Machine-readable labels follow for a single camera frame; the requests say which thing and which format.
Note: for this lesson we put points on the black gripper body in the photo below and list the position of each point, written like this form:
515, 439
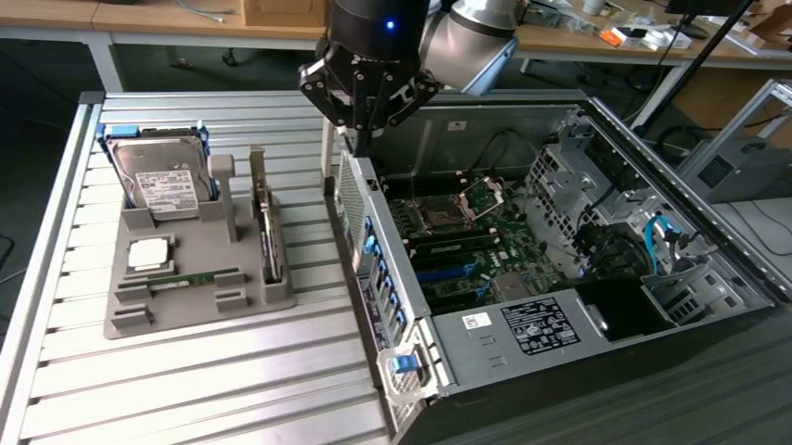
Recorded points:
376, 32

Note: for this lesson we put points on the graphics card with metal bracket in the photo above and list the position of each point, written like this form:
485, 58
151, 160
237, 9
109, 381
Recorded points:
267, 232

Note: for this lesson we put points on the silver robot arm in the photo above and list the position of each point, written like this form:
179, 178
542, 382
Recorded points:
470, 41

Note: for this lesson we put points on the black caster wheel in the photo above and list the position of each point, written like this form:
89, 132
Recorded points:
229, 56

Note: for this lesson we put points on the socket locking lever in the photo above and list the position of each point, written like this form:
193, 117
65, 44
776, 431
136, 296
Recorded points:
412, 185

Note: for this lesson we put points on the open PC case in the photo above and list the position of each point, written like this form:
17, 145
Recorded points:
526, 120

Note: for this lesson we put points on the metal socket cover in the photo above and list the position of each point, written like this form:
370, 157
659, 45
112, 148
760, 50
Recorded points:
485, 197

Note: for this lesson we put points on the CPU socket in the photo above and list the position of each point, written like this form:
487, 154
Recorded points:
442, 215

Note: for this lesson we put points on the hard disk in blue carrier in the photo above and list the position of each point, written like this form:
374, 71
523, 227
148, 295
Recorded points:
160, 176

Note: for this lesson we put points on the black RAM stick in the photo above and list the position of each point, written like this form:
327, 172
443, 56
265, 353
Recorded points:
451, 245

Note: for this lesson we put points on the green motherboard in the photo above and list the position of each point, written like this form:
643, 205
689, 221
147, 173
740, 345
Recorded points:
513, 241

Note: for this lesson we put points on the small orange box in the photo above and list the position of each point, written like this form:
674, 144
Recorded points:
610, 37

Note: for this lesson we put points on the white cup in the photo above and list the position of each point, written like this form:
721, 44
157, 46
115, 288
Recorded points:
594, 5

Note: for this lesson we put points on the blue expansion slot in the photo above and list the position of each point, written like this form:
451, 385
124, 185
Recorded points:
442, 274

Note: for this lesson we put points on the white flat device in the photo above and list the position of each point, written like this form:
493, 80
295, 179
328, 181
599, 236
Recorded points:
665, 41

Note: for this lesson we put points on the silver chipset heatsink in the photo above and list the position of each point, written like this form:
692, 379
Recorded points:
513, 286

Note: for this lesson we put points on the silver CPU chip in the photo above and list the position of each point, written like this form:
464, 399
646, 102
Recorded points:
148, 255

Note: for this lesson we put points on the wooden desk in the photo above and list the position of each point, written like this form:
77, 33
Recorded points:
761, 58
61, 18

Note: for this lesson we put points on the green RAM stick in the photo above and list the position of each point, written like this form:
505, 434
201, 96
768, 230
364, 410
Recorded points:
185, 279

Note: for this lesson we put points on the black monitor with stand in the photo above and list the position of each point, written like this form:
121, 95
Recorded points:
686, 30

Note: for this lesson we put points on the black stand pole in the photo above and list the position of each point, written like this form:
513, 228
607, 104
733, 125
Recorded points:
702, 53

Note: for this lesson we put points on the grey parts rack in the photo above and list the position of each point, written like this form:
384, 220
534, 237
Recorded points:
185, 306

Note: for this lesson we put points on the grey power supply unit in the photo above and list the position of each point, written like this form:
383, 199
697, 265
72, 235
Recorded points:
482, 352

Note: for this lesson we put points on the grey computer tower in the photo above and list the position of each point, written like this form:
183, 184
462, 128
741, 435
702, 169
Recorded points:
742, 176

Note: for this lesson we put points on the blue case latch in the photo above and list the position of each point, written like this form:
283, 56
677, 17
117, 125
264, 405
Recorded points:
402, 364

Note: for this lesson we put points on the open brown cardboard box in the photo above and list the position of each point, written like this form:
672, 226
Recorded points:
773, 28

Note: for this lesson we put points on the metal disk bay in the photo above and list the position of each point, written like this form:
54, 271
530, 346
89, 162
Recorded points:
680, 296

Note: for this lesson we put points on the aluminium profile frame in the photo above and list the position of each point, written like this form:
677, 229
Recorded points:
776, 90

